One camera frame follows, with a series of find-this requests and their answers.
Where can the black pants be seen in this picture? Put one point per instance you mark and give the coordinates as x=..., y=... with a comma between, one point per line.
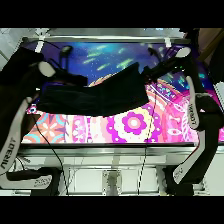
x=100, y=96

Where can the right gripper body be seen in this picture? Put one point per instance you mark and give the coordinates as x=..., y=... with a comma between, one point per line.
x=150, y=73

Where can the silver frame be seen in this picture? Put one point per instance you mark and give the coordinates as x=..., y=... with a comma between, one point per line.
x=113, y=156

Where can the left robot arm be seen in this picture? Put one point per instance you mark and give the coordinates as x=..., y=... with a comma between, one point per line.
x=11, y=140

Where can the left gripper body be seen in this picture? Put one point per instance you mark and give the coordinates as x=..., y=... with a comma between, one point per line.
x=77, y=80

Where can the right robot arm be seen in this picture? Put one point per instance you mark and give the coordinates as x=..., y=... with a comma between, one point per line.
x=193, y=110

